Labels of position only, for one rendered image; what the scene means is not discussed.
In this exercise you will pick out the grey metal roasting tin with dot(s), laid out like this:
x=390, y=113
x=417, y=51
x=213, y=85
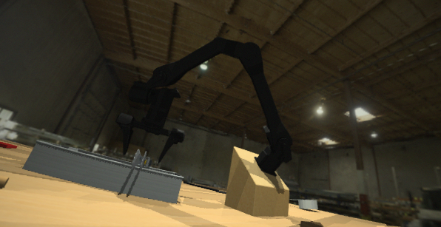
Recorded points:
x=100, y=171

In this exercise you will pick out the grey saucepan with long handle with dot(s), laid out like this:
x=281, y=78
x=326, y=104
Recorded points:
x=307, y=204

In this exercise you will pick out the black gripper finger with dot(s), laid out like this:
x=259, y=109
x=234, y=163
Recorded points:
x=127, y=134
x=168, y=143

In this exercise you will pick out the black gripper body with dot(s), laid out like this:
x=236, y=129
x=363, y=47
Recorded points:
x=155, y=119

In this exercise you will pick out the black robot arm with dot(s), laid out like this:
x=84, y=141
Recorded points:
x=249, y=55

